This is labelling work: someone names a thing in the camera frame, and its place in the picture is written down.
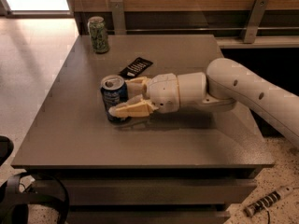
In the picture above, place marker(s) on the grey drawer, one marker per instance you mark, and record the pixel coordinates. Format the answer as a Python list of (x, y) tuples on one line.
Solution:
[(148, 217), (158, 191)]

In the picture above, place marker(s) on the green soda can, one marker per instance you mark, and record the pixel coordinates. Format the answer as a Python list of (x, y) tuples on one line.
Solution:
[(98, 34)]

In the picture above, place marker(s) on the left metal wall bracket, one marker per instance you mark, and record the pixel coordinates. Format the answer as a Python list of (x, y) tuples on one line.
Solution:
[(118, 17)]

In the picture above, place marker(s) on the blue pepsi can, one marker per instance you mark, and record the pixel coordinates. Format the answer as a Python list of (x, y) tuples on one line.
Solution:
[(114, 91)]

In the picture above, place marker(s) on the upper grey drawer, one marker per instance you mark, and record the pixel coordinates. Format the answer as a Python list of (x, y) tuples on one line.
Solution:
[(158, 191)]

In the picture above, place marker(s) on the metal wall bracket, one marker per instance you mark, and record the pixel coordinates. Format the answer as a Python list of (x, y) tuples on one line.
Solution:
[(254, 19), (118, 17)]

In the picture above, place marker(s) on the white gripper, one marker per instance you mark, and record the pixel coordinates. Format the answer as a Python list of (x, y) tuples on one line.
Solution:
[(163, 90)]

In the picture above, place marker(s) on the black chair base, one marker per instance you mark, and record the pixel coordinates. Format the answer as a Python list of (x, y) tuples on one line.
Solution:
[(14, 203)]

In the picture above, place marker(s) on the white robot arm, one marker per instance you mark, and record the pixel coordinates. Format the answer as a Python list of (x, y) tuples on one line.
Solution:
[(224, 83)]

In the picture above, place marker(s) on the black snack packet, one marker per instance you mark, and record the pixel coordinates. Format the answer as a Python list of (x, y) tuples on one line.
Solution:
[(135, 68)]

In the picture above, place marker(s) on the horizontal metal rail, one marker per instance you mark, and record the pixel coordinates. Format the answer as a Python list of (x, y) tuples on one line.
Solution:
[(239, 30)]

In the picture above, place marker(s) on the right metal wall bracket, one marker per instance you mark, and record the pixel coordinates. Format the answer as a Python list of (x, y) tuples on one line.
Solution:
[(254, 19)]

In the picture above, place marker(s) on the lower grey drawer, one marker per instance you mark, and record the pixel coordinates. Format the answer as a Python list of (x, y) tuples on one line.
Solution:
[(148, 217)]

